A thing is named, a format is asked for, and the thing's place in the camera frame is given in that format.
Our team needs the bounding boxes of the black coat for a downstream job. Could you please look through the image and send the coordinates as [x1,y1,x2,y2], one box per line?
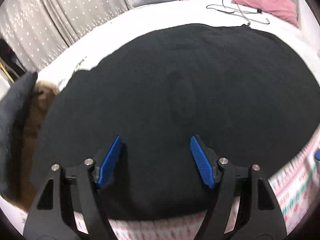
[30,24,319,220]

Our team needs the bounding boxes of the patterned pink green blanket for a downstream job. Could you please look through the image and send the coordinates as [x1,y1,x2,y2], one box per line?
[10,139,320,240]

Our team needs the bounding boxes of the dark grey folded sweater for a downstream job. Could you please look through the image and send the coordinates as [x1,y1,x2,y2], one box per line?
[1,72,38,200]

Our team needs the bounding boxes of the brown folded sweater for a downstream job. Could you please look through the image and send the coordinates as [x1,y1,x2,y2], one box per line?
[19,81,59,212]

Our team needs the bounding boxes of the grey patterned curtain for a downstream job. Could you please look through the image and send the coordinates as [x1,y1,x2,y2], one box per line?
[1,0,131,72]

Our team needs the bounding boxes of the pink pillow near headboard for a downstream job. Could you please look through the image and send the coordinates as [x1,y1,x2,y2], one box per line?
[232,0,299,28]

